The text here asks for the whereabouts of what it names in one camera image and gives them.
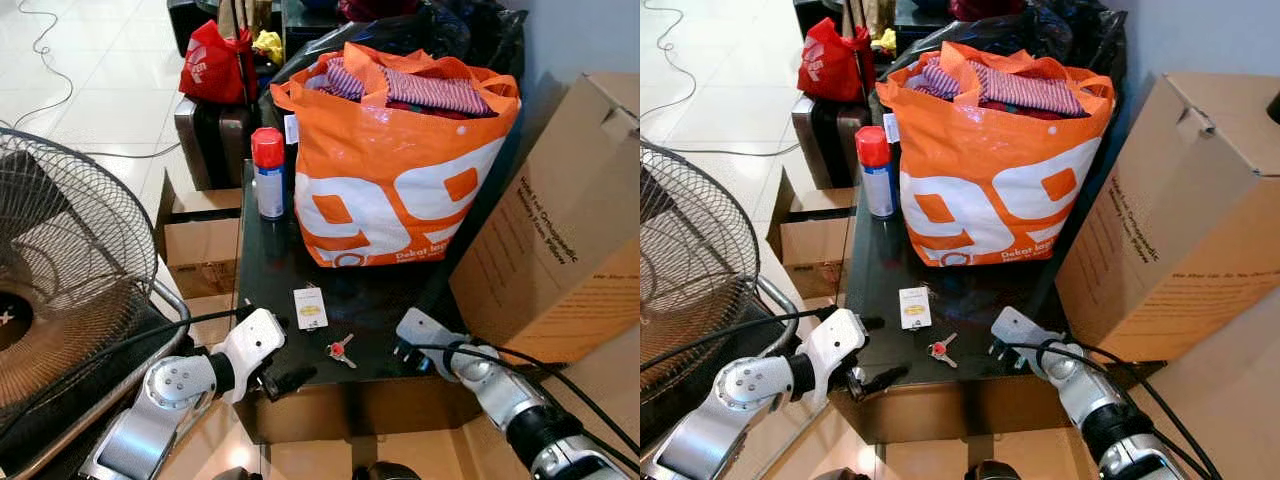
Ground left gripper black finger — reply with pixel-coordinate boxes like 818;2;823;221
272;367;319;398
865;366;911;395

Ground black table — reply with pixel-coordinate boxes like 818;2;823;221
838;160;1151;446
232;160;546;446

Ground small open cardboard box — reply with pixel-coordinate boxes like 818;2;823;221
155;168;245;319
768;168;851;311

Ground orange and white shopping bag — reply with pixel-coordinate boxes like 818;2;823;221
270;42;523;269
876;40;1117;269

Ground red-capped spray can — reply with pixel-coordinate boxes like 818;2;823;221
856;126;897;219
250;127;288;221

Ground large brown cardboard box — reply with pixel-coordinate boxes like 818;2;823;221
1055;72;1280;364
449;72;641;364

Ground metal grille floor fan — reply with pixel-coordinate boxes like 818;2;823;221
0;128;191;476
640;140;803;451

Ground dark brown suitcase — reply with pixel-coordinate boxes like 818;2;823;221
792;93;873;191
174;95;266;192

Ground striped folded clothes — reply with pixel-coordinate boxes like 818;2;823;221
918;58;1091;121
318;56;498;121

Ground red plastic bag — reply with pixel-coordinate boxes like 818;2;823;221
797;17;876;103
179;20;257;107

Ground black rubbish bag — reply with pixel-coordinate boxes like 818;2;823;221
262;0;529;111
880;0;1129;101

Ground maroon cloth bundle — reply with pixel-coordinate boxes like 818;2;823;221
948;0;1026;23
338;0;421;23

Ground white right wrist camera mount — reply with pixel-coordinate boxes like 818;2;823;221
395;307;473;379
990;306;1069;379

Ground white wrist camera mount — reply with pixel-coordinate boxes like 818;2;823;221
805;307;871;401
213;307;288;405
990;306;1069;379
395;307;473;379

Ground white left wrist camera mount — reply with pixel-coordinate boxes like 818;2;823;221
805;307;871;401
213;307;288;405

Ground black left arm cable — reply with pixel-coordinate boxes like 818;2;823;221
0;308;251;441
640;306;841;376

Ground thin dark floor cable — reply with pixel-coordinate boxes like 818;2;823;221
640;0;801;158
0;0;183;161

